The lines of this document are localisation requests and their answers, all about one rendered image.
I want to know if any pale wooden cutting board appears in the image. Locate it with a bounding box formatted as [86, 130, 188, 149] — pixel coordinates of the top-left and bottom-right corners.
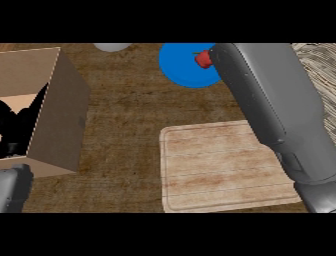
[158, 119, 304, 214]

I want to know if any pale grey round object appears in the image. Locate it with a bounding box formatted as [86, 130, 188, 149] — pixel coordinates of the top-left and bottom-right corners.
[93, 42, 134, 53]

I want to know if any blue plate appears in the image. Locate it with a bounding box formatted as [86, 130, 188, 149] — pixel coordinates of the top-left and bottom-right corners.
[158, 42, 223, 89]

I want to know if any open brown wooden box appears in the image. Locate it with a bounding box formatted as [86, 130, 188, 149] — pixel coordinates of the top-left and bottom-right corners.
[0, 46, 93, 178]

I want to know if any red tomato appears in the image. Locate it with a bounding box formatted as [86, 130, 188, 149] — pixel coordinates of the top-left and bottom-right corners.
[193, 49, 216, 70]

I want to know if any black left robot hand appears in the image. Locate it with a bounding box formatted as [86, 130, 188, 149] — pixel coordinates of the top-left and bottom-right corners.
[0, 82, 50, 160]

